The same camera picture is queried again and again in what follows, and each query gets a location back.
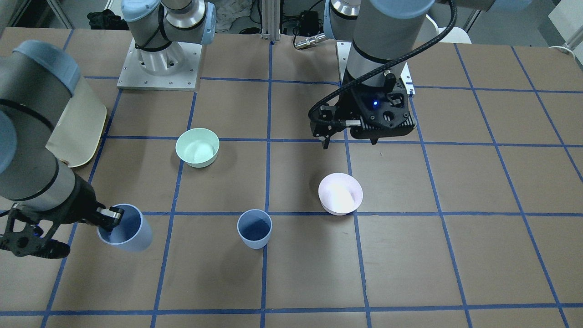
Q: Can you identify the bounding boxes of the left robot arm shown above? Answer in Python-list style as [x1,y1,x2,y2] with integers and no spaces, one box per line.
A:
[308,0,530,149]

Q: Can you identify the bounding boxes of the blue cup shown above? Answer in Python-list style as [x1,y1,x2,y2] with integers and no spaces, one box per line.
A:
[237,209,273,250]
[97,204,153,252]

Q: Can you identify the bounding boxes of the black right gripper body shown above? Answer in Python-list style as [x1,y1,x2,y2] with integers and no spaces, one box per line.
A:
[0,176,107,259]

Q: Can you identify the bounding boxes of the pink bowl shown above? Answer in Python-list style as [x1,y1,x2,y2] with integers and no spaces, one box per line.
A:
[318,173,363,215]

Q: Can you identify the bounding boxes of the mint green bowl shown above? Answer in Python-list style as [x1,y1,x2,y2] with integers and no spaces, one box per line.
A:
[175,128,220,168]

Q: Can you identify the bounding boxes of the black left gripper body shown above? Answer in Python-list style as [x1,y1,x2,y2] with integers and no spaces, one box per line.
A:
[309,73,417,149]

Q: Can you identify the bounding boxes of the white chair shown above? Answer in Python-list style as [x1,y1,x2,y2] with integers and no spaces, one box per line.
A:
[425,15,472,44]

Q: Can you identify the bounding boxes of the cream white toaster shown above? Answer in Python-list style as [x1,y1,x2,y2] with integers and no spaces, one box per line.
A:
[46,77,107,168]

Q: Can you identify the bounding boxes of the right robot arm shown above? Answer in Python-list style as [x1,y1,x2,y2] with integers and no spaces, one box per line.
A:
[1,0,216,259]

